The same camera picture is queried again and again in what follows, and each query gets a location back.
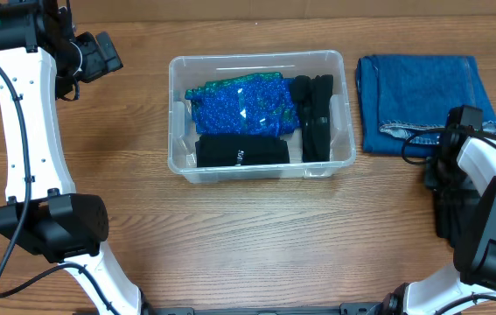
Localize blue denim jeans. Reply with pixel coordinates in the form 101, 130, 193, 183
355, 54, 496, 156

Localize black cloth with tape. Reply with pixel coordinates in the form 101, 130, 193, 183
290, 74, 334, 163

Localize blue green sequin cloth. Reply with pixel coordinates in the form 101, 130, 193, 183
185, 72, 300, 137

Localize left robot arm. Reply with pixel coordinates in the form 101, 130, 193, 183
0, 0, 153, 314

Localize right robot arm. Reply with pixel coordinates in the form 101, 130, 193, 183
372, 105, 496, 314

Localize clear plastic storage bin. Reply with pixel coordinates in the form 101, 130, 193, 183
167, 50, 357, 184

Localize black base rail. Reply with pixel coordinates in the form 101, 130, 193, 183
140, 302, 381, 315

